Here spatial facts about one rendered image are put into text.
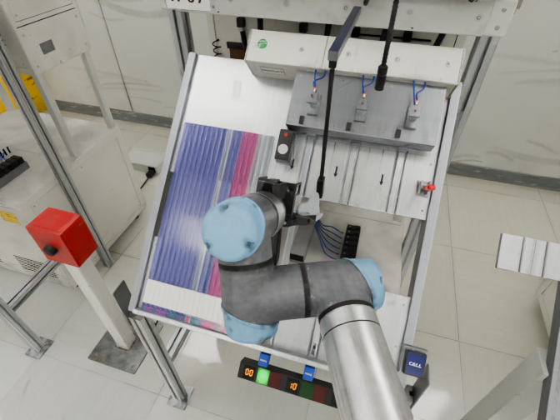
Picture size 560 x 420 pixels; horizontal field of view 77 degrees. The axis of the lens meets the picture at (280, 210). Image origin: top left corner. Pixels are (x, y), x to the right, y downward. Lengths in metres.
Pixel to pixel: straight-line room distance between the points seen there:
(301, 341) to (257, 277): 0.46
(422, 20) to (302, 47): 0.26
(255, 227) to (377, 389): 0.21
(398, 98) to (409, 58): 0.09
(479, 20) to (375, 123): 0.27
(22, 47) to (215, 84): 0.86
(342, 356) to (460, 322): 1.56
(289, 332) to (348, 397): 0.49
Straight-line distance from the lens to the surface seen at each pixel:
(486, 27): 0.89
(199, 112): 1.01
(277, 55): 0.91
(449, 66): 0.89
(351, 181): 0.87
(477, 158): 2.80
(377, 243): 1.27
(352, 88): 0.87
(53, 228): 1.26
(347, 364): 0.43
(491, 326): 2.02
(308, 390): 0.93
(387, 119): 0.85
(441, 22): 0.88
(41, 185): 1.77
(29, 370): 1.98
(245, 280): 0.45
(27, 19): 1.71
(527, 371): 1.00
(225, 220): 0.42
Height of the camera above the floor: 1.54
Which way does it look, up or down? 43 degrees down
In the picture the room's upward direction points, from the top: straight up
